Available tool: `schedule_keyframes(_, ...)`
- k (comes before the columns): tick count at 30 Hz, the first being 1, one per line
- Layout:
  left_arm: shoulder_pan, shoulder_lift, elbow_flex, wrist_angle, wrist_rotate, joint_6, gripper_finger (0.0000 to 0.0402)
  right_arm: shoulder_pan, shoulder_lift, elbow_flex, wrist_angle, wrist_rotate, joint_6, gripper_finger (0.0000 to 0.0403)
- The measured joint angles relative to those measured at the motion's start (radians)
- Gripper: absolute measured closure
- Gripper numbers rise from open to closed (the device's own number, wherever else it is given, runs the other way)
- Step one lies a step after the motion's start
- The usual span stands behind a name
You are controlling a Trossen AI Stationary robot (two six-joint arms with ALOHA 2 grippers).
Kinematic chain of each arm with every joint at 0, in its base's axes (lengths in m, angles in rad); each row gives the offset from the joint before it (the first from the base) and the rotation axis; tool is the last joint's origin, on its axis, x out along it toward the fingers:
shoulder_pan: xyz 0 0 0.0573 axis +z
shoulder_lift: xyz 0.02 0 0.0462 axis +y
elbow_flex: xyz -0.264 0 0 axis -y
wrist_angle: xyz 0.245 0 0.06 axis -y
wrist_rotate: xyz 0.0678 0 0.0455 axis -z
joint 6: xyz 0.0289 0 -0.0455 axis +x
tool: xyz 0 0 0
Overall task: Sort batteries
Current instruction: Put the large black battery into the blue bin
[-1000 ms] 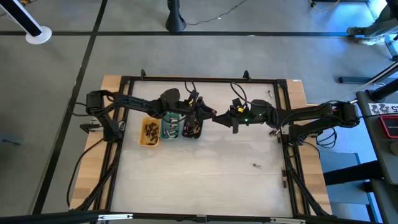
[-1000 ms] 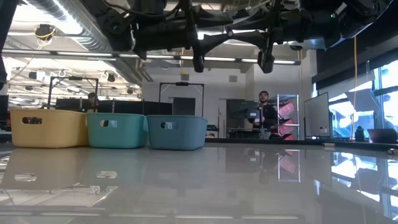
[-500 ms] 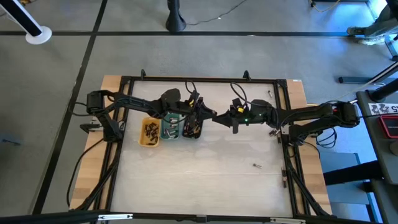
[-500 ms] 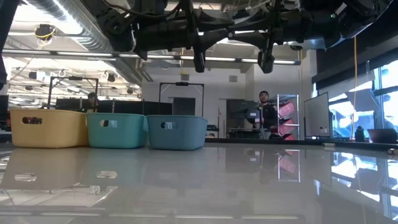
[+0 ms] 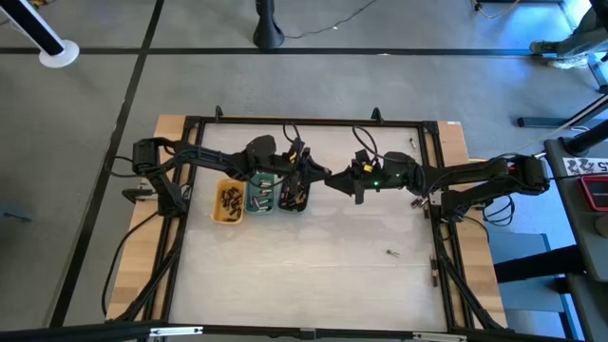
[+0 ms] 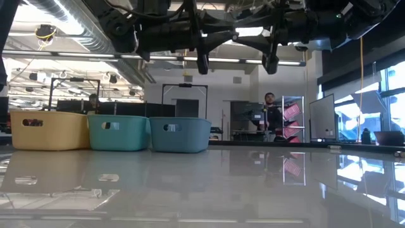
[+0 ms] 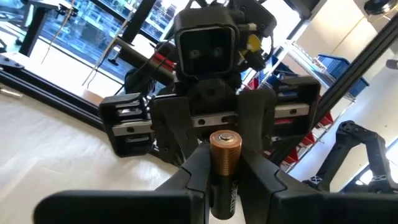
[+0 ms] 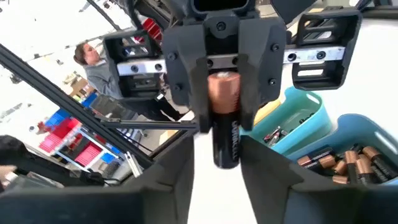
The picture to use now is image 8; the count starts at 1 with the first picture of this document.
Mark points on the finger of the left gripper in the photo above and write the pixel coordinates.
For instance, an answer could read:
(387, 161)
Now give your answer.
(182, 84)
(264, 77)

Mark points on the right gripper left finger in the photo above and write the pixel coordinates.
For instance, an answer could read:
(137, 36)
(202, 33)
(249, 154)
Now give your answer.
(93, 208)

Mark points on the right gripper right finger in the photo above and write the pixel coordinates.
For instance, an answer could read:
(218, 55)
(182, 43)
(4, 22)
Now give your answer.
(311, 208)

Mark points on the yellow plastic bin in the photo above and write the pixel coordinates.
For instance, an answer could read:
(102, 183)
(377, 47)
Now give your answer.
(267, 110)

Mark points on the copper and black battery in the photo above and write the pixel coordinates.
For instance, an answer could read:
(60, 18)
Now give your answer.
(224, 124)
(314, 155)
(351, 165)
(340, 168)
(365, 171)
(377, 161)
(326, 162)
(340, 180)

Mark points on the green plastic bin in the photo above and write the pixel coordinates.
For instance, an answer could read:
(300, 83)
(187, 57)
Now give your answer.
(298, 105)

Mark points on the blue-grey plastic bin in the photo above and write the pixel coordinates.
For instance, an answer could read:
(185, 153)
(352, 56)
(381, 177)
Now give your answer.
(357, 127)

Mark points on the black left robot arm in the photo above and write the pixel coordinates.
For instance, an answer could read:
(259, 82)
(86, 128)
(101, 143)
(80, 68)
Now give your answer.
(292, 9)

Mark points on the person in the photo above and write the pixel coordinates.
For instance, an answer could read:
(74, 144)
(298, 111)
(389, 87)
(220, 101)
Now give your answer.
(99, 77)

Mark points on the shelf with coloured bins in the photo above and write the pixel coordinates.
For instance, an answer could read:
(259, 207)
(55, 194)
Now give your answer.
(87, 154)

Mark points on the person's hand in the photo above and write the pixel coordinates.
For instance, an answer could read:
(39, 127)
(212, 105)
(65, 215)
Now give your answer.
(6, 175)

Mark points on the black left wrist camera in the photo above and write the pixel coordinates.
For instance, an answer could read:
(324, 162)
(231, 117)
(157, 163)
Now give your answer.
(220, 4)

